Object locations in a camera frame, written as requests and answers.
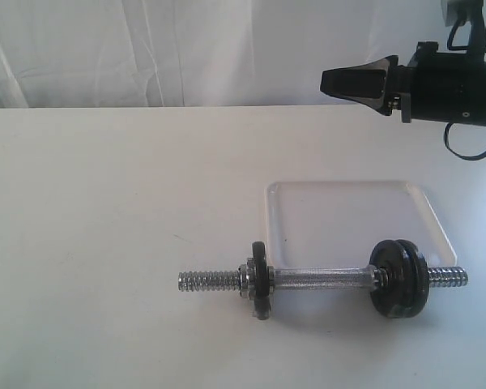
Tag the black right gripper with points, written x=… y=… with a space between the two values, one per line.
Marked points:
x=423 y=89

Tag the black weight plate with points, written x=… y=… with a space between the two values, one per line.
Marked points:
x=419 y=277
x=262 y=282

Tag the chrome threaded dumbbell bar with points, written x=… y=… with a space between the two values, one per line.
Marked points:
x=311 y=279

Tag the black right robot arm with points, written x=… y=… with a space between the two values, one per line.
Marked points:
x=471 y=89

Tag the white rectangular plastic tray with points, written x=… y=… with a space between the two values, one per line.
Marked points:
x=336 y=224

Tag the black washer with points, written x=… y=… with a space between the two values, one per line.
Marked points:
x=391 y=269

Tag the white backdrop curtain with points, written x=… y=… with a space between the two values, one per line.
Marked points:
x=197 y=53

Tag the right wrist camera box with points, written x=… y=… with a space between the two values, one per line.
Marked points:
x=461 y=11

